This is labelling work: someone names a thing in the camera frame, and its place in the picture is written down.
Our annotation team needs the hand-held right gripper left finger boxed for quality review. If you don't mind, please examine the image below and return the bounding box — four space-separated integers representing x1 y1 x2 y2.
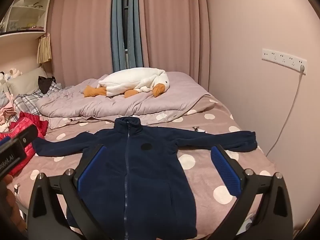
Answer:
27 144 110 240

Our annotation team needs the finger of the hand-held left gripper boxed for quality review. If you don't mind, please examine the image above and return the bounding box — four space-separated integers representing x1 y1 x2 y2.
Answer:
15 125 38 148

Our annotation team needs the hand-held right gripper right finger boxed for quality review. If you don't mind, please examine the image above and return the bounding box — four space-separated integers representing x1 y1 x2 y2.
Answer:
211 144 293 240

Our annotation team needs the navy fleece jacket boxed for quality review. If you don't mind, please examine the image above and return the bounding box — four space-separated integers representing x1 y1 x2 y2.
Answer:
32 116 258 239

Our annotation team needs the pile of pastel clothes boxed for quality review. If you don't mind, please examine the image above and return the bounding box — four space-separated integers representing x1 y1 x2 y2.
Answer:
0 90 19 133

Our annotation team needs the person's left hand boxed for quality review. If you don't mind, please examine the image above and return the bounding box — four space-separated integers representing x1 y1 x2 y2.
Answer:
0 174 27 232

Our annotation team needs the red puffer jacket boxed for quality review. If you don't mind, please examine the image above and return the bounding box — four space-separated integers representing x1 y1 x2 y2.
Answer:
0 112 49 175

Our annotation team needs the plaid pillow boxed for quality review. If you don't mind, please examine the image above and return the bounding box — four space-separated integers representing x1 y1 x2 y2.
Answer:
14 81 63 117

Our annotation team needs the beige headboard cushion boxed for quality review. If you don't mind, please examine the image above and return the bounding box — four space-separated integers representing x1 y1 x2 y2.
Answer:
6 66 48 97

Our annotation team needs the black cloth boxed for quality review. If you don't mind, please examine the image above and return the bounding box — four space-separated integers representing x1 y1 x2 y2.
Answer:
38 76 57 94

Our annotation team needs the lilac quilt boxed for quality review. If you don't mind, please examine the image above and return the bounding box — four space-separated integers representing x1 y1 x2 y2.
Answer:
36 71 210 130

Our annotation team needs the beige fringed hanging cloth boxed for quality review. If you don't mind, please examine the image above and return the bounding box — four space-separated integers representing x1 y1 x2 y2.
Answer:
37 34 52 64

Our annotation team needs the white goose plush toy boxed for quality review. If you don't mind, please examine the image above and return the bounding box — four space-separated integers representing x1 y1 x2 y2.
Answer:
83 67 170 98

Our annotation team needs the pink curtain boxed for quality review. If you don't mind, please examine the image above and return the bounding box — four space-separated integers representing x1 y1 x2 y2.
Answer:
47 0 114 88
139 0 210 90

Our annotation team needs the white power strip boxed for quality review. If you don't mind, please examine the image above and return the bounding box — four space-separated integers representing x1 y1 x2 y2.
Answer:
262 48 307 68

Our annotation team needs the blue curtain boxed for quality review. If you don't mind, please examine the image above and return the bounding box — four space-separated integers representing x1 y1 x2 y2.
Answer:
110 0 144 73

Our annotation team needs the white wall shelf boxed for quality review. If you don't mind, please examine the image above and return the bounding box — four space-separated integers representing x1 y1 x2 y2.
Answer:
0 0 52 38

